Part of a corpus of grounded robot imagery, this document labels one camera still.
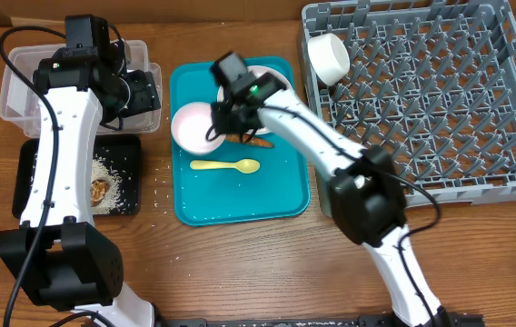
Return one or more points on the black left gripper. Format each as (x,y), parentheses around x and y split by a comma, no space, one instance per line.
(146,95)

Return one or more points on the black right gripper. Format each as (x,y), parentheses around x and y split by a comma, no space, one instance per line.
(226,125)

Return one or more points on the pink bowl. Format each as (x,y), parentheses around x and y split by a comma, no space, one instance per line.
(189,127)

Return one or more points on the orange carrot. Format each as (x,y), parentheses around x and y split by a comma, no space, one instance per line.
(246,139)

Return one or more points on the yellow plastic spoon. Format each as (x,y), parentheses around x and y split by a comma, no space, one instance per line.
(246,166)

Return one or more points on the brown food scraps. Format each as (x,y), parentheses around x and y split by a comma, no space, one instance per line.
(98,188)

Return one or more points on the rice grains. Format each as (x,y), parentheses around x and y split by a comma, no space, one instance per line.
(112,200)

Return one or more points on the small white bowl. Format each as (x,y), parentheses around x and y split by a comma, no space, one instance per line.
(329,58)

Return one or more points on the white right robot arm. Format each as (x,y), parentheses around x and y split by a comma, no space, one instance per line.
(364,192)

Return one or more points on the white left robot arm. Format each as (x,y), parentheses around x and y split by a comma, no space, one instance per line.
(57,256)

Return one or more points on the clear plastic waste bin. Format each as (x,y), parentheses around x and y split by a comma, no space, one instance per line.
(19,105)

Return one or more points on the grey dishwasher rack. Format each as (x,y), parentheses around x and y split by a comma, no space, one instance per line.
(433,83)

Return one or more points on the black tray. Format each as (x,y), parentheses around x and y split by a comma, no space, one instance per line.
(121,152)

